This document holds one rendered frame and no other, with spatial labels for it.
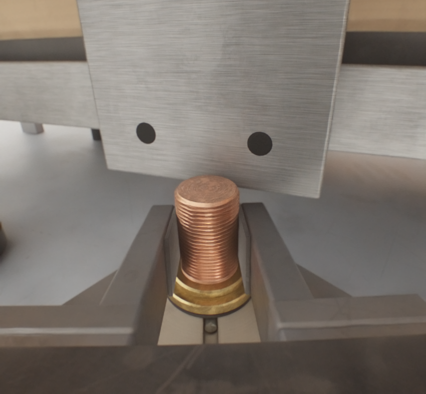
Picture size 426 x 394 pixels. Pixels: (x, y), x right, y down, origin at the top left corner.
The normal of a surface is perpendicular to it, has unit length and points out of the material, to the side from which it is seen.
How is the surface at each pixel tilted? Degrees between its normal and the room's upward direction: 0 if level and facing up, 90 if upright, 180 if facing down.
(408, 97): 90
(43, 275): 180
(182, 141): 90
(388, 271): 180
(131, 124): 90
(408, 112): 90
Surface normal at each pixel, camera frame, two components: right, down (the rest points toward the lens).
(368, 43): -0.32, 0.43
